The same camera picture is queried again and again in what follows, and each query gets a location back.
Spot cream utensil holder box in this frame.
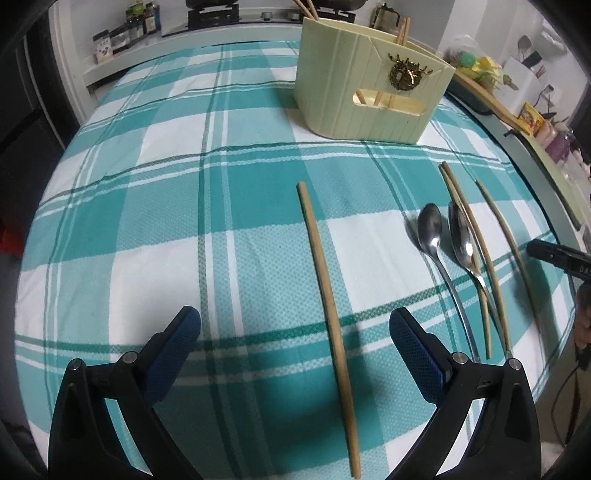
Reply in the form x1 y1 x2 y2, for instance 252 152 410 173
294 18 455 144

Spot yellow printed tin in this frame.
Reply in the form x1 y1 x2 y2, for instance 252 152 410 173
518 102 545 136

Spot glass jug with handle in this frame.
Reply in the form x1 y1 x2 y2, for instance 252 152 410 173
370 2 401 34

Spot person's right hand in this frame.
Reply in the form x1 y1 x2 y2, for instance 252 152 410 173
573 283 591 351

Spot black gas cooktop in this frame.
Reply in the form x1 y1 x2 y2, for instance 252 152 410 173
161 1 366 37

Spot sauce bottles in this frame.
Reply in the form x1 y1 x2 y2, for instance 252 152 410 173
125 1 161 41

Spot large steel spoon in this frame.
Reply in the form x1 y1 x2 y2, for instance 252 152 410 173
448 201 512 359

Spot white knife block holder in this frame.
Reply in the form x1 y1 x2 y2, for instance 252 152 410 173
504 35 547 102

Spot purple cup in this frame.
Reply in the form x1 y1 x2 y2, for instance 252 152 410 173
546 128 574 164

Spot small steel spoon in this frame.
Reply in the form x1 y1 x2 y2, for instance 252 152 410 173
417 203 481 363

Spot wooden chopstick pair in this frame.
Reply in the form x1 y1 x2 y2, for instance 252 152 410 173
440 166 493 360
476 180 540 327

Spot teal plaid tablecloth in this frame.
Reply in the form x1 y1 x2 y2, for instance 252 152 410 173
15 41 573 479

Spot bag of sponges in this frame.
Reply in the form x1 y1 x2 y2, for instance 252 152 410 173
445 35 519 93

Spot wooden cutting board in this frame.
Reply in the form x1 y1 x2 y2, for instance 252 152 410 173
454 71 531 136

